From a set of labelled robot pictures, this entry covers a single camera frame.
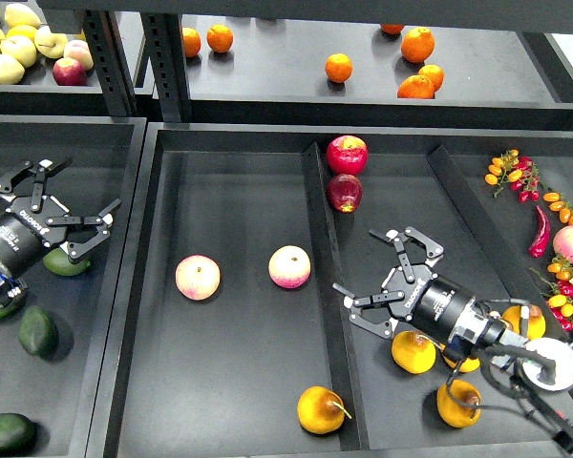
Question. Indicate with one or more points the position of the pale yellow pear front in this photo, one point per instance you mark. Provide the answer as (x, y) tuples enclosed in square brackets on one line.
[(11, 70)]

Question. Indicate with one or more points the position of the pale peach on shelf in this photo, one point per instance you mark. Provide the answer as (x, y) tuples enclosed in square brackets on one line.
[(79, 50)]

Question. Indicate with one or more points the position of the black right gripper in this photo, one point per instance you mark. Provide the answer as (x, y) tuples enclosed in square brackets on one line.
[(444, 310)]

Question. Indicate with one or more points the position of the pink apple left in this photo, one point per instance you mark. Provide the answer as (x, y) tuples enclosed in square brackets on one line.
[(197, 277)]

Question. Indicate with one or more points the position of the dark green avocado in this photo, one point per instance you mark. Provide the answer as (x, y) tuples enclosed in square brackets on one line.
[(38, 334)]

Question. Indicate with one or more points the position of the cherry tomato bunch top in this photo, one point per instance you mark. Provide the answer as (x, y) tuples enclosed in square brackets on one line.
[(515, 172)]

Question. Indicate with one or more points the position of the bright red apple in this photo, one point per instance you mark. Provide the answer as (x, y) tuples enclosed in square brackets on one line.
[(347, 154)]

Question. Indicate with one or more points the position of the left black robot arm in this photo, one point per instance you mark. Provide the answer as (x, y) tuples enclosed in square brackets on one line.
[(26, 179)]

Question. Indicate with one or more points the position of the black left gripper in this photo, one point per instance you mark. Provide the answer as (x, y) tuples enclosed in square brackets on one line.
[(19, 234)]

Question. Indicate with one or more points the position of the yellow pear bottom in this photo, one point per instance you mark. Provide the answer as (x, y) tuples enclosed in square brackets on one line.
[(457, 404)]

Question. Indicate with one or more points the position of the dark avocado bottom left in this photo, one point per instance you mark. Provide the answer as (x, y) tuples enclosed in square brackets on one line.
[(17, 432)]

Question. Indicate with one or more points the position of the yellow pear left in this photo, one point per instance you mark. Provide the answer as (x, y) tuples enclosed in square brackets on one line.
[(413, 352)]

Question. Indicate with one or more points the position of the cherry tomato bunch bottom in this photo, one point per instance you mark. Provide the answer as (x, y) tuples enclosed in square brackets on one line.
[(557, 280)]

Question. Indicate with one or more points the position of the red chili pepper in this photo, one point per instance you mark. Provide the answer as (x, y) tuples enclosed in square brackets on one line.
[(540, 242)]

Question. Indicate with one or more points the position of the pink apple right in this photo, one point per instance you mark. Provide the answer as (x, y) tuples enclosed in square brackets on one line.
[(289, 267)]

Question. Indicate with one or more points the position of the yellow pear with stem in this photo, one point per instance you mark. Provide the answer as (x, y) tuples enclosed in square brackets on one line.
[(321, 411)]

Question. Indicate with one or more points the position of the green avocado behind gripper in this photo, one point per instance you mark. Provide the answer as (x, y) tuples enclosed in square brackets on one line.
[(58, 263)]

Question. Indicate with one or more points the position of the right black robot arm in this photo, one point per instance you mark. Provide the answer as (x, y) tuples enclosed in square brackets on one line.
[(515, 366)]

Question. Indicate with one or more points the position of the left black tray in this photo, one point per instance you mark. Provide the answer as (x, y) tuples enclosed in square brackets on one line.
[(58, 394)]

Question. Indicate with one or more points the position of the pink apple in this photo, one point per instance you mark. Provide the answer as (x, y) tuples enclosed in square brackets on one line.
[(289, 267), (197, 277)]

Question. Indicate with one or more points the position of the yellow pear far right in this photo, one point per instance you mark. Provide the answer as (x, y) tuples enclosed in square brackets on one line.
[(536, 321)]

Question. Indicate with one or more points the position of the orange centre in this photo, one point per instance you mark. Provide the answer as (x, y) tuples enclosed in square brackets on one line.
[(338, 68)]

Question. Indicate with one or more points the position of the black tray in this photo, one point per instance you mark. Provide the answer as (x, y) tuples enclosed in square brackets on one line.
[(222, 377), (58, 394)]

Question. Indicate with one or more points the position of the orange cherry tomato bunch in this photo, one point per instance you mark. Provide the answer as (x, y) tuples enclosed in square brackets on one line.
[(558, 204)]

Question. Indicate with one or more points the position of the orange behind front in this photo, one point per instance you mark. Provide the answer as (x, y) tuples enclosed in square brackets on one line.
[(434, 73)]

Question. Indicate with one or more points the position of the red apple on shelf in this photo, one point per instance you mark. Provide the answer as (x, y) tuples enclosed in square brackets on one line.
[(69, 72)]

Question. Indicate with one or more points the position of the yellow lemon on shelf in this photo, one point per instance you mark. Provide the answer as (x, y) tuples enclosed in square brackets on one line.
[(24, 30)]

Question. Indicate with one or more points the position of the orange front right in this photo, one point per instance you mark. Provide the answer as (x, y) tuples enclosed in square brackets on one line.
[(416, 86)]

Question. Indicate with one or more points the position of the middle black tray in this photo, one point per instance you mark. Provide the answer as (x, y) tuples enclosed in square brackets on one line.
[(222, 377)]

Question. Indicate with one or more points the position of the pale yellow pear top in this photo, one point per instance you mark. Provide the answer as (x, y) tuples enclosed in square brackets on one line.
[(18, 14)]

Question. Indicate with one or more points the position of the dark red apple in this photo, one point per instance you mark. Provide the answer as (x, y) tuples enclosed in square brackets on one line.
[(345, 193)]

